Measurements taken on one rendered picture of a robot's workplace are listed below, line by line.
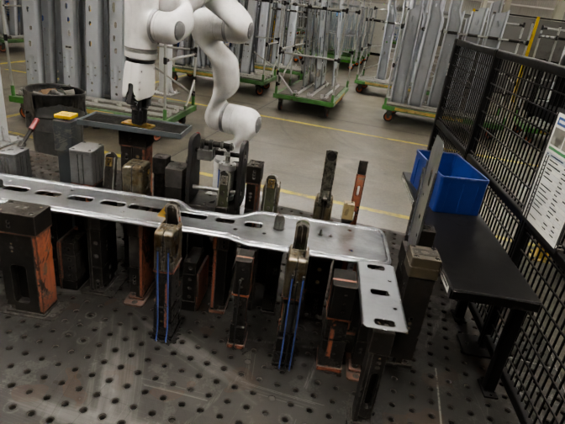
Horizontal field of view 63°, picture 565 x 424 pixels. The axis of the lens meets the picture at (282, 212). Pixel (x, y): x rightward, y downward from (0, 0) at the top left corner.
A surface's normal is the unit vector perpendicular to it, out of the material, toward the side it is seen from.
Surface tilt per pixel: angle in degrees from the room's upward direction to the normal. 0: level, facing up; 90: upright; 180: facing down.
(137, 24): 92
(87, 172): 90
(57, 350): 0
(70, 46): 86
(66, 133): 90
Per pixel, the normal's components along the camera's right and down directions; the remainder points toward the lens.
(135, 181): -0.11, 0.40
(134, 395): 0.11, -0.90
